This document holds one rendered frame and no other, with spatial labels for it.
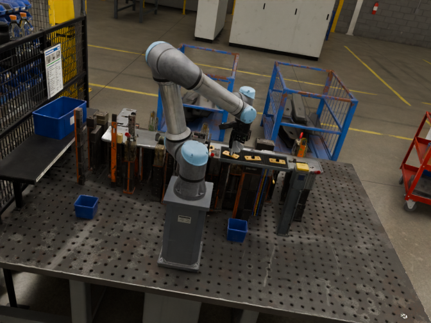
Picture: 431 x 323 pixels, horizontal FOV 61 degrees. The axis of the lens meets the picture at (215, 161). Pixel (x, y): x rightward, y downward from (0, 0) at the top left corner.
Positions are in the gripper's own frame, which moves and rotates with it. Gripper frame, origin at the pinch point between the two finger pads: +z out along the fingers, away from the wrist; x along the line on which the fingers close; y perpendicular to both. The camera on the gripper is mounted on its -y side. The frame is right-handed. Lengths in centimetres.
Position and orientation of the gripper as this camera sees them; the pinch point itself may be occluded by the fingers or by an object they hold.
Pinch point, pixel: (231, 152)
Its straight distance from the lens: 189.6
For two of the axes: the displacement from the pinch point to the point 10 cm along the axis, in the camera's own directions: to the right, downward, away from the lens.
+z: -1.5, 8.6, 4.9
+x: 4.6, -3.8, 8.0
